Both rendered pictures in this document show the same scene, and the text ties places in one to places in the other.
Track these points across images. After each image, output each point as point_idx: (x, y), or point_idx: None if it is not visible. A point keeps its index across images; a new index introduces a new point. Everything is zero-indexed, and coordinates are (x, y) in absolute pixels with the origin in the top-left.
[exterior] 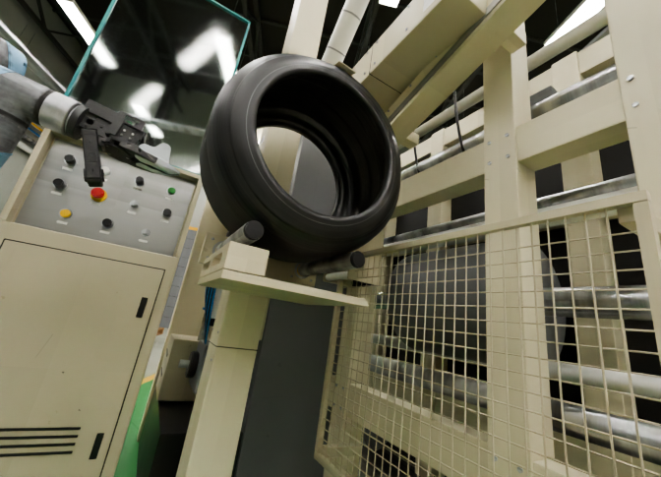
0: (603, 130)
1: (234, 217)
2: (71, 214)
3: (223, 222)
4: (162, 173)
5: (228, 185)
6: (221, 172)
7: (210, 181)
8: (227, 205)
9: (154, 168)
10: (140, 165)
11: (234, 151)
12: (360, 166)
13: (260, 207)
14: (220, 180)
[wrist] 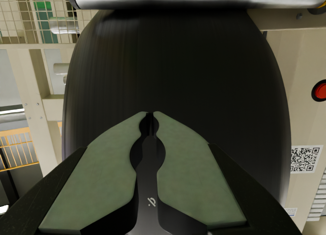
0: (50, 98)
1: (150, 25)
2: None
3: (226, 29)
4: (166, 123)
5: (87, 69)
6: (87, 95)
7: (173, 103)
8: (136, 43)
9: (162, 147)
10: (209, 197)
11: (64, 124)
12: None
13: (82, 36)
14: (101, 83)
